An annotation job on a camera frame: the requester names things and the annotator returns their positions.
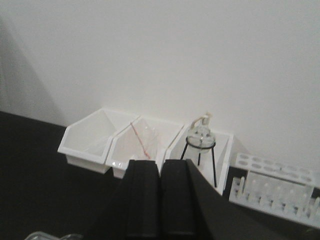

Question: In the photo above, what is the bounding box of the white left storage bin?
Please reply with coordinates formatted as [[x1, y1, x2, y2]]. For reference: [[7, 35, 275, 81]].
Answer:
[[57, 108, 139, 174]]

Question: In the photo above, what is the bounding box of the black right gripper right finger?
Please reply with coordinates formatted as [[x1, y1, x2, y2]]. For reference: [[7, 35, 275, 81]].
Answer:
[[160, 159, 320, 240]]

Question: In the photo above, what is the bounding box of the white storage bin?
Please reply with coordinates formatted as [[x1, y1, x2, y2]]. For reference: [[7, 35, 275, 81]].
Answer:
[[106, 116, 184, 179], [57, 108, 139, 174], [164, 125, 234, 195]]

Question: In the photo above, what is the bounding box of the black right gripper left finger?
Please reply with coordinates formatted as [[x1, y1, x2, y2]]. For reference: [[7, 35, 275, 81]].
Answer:
[[83, 160, 160, 240]]

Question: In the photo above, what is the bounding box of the white right storage bin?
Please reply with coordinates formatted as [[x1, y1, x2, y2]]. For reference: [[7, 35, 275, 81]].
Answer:
[[164, 125, 234, 195]]

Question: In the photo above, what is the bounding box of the round glass flask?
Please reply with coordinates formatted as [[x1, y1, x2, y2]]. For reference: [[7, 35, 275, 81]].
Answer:
[[186, 112, 216, 153]]

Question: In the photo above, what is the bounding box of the white test tube rack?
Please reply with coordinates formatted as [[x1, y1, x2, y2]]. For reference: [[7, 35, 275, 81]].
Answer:
[[229, 153, 320, 229]]

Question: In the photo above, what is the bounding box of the silver metal tray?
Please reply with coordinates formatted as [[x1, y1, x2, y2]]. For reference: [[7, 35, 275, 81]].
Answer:
[[25, 231, 84, 240]]

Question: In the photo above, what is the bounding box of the white middle storage bin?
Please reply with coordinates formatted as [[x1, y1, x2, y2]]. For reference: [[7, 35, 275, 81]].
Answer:
[[106, 116, 184, 179]]

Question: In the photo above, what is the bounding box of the black wire tripod stand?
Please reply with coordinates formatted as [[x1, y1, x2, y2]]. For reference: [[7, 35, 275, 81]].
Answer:
[[180, 136, 217, 187]]

